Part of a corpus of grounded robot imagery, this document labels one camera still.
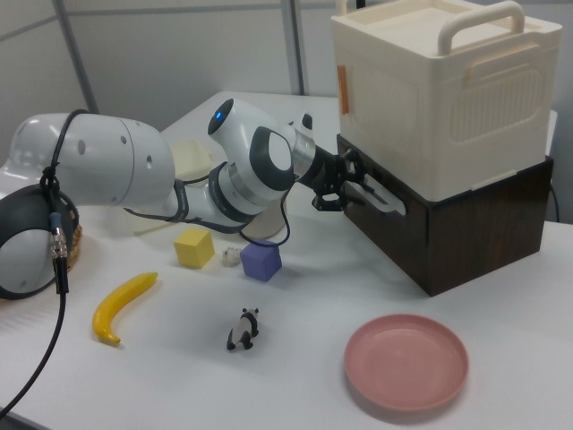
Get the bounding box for white open plastic bin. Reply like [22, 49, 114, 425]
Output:
[124, 138, 215, 235]

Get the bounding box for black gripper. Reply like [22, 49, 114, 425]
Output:
[298, 146, 367, 212]

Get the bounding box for dark brown drawer cabinet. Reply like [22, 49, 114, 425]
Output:
[336, 133, 557, 298]

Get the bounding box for pink plastic plate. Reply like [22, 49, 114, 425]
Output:
[344, 314, 470, 409]

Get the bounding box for brown drawer with white handle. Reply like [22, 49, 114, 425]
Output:
[337, 133, 432, 254]

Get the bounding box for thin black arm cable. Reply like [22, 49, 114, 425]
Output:
[176, 178, 293, 248]

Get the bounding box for cream plastic box with handle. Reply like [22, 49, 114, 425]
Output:
[329, 0, 563, 202]

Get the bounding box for toy panda figure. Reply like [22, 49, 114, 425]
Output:
[225, 306, 262, 352]

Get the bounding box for yellow foam cube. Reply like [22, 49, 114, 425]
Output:
[173, 227, 216, 270]

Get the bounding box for woven wicker basket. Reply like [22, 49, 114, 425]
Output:
[65, 209, 85, 272]

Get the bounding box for black robot cable with connector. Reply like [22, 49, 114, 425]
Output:
[0, 108, 93, 420]

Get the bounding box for purple foam cube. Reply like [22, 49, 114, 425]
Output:
[239, 238, 284, 282]

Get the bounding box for yellow toy banana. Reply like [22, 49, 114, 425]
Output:
[91, 271, 159, 346]

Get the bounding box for small pale crumpled object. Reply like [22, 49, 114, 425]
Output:
[221, 245, 244, 268]

